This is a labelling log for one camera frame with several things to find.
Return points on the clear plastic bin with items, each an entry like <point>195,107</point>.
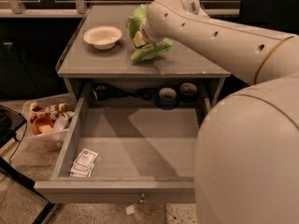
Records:
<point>48,120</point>

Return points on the small white tag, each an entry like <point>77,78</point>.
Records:
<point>129,210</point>

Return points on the white paper packets stack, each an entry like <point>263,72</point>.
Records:
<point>83,164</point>

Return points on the grey open top drawer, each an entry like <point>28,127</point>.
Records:
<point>145,154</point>

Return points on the black office chair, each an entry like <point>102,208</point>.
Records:
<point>280,15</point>

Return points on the grey cabinet counter unit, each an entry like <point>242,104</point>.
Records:
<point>83,61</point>

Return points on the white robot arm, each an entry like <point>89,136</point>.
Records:
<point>247,149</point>

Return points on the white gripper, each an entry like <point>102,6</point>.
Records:
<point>145,32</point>

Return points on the black tape roll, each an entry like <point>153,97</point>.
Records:
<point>188,92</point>

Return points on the green rice chip bag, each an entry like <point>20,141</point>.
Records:
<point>149,50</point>

